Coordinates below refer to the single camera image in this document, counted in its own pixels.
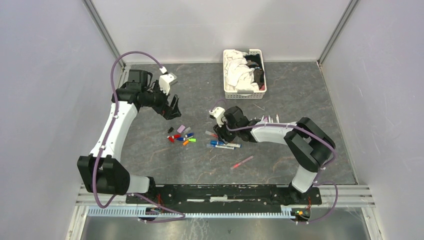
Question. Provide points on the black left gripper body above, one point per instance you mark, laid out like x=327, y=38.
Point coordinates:
x=162, y=107

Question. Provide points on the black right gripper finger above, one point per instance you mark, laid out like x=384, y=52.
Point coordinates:
x=229, y=136
x=220, y=132

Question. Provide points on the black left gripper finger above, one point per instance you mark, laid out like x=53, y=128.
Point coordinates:
x=175, y=111
x=167, y=113

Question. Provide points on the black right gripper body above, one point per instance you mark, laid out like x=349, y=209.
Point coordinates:
x=224, y=129

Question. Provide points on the clear red ballpoint pen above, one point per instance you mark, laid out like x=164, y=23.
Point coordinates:
x=211, y=134

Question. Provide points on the clear blue ballpoint pen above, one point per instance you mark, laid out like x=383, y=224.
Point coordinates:
x=220, y=146

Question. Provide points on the clear purple pen cap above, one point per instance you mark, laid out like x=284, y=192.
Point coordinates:
x=186, y=130

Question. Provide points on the pink gel pen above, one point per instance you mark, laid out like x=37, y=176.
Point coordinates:
x=241, y=162

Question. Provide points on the blue capped thick marker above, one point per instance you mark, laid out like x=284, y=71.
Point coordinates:
x=235, y=145

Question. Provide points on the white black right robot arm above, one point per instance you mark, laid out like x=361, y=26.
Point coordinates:
x=310, y=145

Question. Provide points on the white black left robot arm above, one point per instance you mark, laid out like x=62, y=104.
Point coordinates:
x=101, y=171

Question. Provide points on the white cloth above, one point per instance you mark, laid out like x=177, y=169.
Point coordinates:
x=239, y=72

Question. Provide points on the white plastic basket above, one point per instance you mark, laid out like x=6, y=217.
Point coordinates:
x=247, y=95

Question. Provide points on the black cloth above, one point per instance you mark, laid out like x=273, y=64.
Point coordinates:
x=255, y=62

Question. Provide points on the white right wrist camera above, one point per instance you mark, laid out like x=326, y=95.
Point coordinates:
x=218, y=114

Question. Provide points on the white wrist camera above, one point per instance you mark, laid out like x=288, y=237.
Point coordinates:
x=165, y=81
x=218, y=114

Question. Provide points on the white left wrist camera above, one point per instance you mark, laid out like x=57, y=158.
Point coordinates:
x=165, y=81

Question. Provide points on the white slotted cable duct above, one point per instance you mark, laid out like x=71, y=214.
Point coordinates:
x=141, y=212

